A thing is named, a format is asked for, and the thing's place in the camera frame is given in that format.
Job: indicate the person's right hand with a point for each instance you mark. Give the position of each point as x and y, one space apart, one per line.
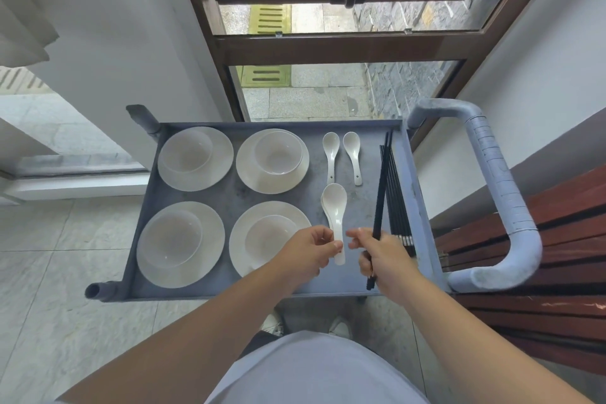
390 266

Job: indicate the person's left hand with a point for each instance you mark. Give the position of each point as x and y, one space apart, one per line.
303 257

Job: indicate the person's left thumb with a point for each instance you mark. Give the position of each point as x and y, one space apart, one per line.
326 260

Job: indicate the person's right thumb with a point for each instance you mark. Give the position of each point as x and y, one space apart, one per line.
365 264

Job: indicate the white ceramic soup spoon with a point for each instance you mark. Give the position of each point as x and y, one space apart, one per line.
334 200
352 144
340 259
331 145

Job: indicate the single black chopstick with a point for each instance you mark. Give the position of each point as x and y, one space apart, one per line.
386 181
381 181

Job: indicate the person's right forearm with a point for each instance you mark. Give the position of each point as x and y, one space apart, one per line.
473 351

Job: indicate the person's left forearm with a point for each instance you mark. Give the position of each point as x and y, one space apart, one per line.
199 342

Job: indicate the translucent white bowl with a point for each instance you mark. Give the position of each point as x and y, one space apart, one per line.
185 152
171 238
278 152
267 240

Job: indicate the bunch of black chopsticks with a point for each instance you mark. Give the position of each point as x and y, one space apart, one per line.
396 209

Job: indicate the white shoe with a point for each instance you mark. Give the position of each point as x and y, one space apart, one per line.
341 328
273 324

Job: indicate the white round plate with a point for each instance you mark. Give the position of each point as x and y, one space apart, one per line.
213 238
222 157
246 171
239 233

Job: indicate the dark shorts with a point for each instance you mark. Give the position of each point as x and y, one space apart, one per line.
258 344

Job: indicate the light grey shirt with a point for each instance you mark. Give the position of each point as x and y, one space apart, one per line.
312 370

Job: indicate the grey metal cart tray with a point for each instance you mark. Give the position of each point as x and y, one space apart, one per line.
227 190

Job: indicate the yellow drain grate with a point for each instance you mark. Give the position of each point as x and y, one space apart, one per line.
269 19
266 75

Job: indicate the dark red wooden bench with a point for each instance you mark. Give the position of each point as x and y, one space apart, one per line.
568 247

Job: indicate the brown window frame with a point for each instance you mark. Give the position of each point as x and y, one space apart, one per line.
331 46

